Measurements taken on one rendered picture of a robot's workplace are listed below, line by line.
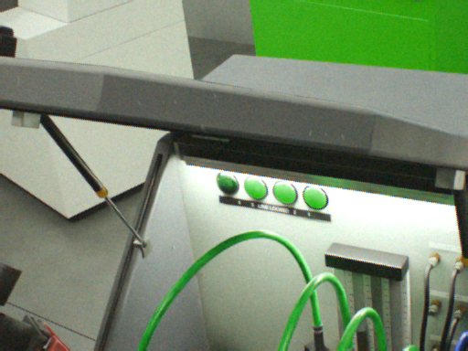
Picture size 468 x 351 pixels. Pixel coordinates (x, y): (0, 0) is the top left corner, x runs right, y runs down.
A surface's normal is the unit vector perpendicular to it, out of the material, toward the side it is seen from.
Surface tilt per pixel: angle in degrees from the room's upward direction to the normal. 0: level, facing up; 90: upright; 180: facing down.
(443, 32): 90
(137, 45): 90
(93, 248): 0
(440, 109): 0
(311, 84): 0
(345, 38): 90
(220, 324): 90
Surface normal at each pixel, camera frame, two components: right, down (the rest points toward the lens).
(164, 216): 0.87, 0.13
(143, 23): 0.62, 0.29
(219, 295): -0.49, 0.46
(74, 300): -0.13, -0.87
